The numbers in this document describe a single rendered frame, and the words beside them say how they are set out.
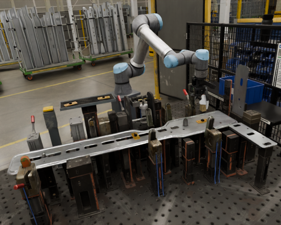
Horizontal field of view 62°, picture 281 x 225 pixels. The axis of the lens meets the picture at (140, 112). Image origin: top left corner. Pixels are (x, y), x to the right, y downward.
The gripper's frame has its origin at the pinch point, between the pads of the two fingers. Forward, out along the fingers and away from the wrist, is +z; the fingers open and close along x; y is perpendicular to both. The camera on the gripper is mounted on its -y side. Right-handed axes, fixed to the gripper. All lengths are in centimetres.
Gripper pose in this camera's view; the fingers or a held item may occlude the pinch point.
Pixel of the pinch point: (201, 104)
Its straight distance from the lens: 156.6
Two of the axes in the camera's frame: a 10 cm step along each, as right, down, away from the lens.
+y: -9.6, 2.0, -2.1
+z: 0.7, 8.6, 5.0
